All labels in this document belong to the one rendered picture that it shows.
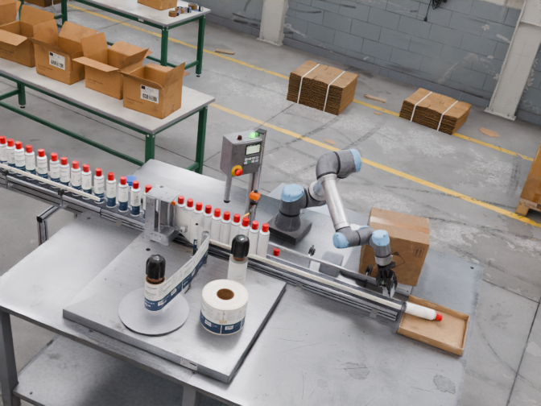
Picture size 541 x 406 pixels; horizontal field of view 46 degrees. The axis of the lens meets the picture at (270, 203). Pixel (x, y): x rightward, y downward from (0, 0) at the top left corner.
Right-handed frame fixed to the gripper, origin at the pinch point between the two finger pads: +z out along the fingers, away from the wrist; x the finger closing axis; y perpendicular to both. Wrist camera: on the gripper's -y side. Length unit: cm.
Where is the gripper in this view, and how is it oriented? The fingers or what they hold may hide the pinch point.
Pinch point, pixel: (390, 295)
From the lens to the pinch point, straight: 314.5
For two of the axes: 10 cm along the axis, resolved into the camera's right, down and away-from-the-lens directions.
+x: 9.1, -0.1, -4.1
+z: 2.0, 8.9, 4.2
